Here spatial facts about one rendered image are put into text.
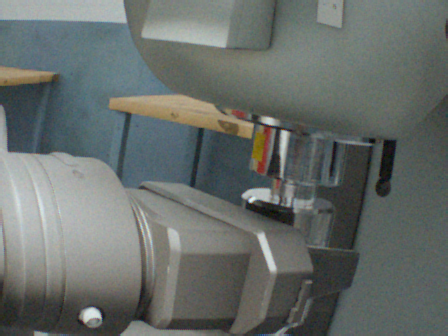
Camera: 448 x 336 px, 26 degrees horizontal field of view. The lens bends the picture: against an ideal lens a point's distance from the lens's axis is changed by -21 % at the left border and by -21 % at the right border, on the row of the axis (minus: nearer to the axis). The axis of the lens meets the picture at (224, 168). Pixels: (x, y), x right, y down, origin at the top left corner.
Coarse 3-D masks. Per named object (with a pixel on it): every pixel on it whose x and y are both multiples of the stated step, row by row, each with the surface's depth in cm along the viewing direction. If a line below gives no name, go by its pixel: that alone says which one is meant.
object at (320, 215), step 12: (252, 192) 55; (264, 192) 56; (240, 204) 55; (252, 204) 54; (264, 204) 53; (276, 204) 53; (288, 204) 53; (300, 204) 54; (312, 204) 54; (324, 204) 55; (276, 216) 53; (288, 216) 53; (300, 216) 53; (312, 216) 53; (324, 216) 53; (300, 228) 53; (312, 228) 53; (324, 228) 54
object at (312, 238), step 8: (304, 232) 53; (312, 232) 53; (320, 232) 53; (328, 232) 54; (312, 240) 53; (320, 240) 54; (328, 240) 54; (312, 304) 55; (304, 312) 54; (304, 320) 55
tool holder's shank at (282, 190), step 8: (272, 184) 54; (280, 184) 54; (288, 184) 54; (296, 184) 54; (272, 192) 54; (280, 192) 54; (288, 192) 54; (296, 192) 54; (304, 192) 54; (312, 192) 54; (288, 200) 54; (296, 200) 54; (304, 200) 54; (312, 200) 54
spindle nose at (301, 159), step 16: (256, 128) 54; (272, 128) 53; (272, 144) 53; (288, 144) 52; (304, 144) 52; (320, 144) 52; (336, 144) 53; (256, 160) 53; (272, 160) 53; (288, 160) 52; (304, 160) 52; (320, 160) 52; (336, 160) 53; (272, 176) 53; (288, 176) 52; (304, 176) 52; (320, 176) 53; (336, 176) 53
